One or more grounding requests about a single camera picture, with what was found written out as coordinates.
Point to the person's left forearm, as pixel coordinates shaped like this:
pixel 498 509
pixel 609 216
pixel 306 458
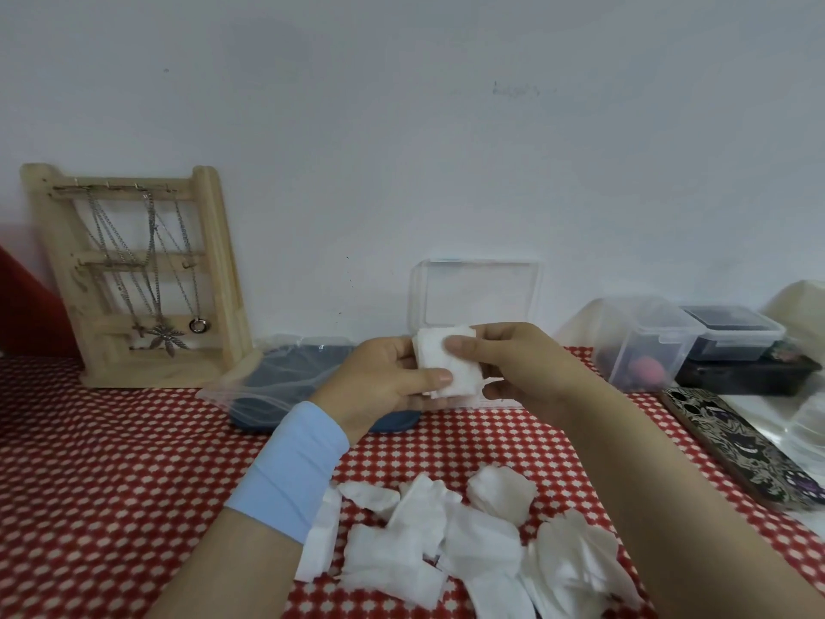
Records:
pixel 225 573

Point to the white cloth square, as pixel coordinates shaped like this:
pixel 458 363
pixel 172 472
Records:
pixel 432 348

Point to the black tray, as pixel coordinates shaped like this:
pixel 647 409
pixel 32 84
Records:
pixel 741 379

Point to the clear container with black contents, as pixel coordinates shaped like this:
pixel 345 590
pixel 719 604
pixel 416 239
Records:
pixel 735 331

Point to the dark blue pouch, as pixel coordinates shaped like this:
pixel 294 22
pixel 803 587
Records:
pixel 399 422

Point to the wooden jewelry stand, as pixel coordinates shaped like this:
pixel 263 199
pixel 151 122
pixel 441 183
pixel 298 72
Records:
pixel 222 270

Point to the person's right forearm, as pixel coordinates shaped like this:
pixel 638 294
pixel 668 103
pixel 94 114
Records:
pixel 696 509

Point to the person's left hand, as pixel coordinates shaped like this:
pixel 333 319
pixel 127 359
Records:
pixel 367 386

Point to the red framed mirror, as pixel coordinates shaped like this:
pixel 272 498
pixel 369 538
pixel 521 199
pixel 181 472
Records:
pixel 29 315

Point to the clear lidded plastic container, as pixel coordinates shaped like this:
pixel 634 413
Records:
pixel 638 319

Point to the clear plastic bag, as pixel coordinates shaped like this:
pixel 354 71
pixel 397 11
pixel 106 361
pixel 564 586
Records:
pixel 251 389

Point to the clear cotton pad box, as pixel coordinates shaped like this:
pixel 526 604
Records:
pixel 477 290

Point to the clear plastic water bottle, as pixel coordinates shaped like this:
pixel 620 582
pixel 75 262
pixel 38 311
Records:
pixel 811 425

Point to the pile of white cotton pads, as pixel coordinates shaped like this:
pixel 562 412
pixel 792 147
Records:
pixel 490 541

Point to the pink makeup sponge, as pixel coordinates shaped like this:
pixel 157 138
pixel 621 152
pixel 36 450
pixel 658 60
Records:
pixel 648 369

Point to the person's right hand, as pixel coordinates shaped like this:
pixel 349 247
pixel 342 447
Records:
pixel 541 373

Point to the light blue wristband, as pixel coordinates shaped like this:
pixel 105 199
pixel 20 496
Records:
pixel 290 473

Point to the phone with patterned case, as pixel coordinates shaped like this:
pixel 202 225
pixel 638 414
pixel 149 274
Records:
pixel 741 444

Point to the beige plastic tub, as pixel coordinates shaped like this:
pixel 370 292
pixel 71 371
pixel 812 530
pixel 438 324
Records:
pixel 799 309

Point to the red checkered tablecloth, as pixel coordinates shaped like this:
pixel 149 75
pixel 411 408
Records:
pixel 129 483

